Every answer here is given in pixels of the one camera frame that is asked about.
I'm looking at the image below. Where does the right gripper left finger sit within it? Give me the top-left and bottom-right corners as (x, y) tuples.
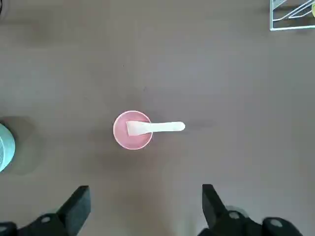
(0, 185), (91, 236)

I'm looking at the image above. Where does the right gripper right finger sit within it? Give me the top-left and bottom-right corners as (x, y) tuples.
(199, 184), (304, 236)

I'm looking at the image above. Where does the large green bowl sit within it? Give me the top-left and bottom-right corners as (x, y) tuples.
(0, 122), (16, 173)

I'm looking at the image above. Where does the pink bowl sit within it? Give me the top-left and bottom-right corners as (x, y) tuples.
(113, 110), (153, 150)

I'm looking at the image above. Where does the white wire cup rack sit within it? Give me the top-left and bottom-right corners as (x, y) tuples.
(269, 0), (315, 31)

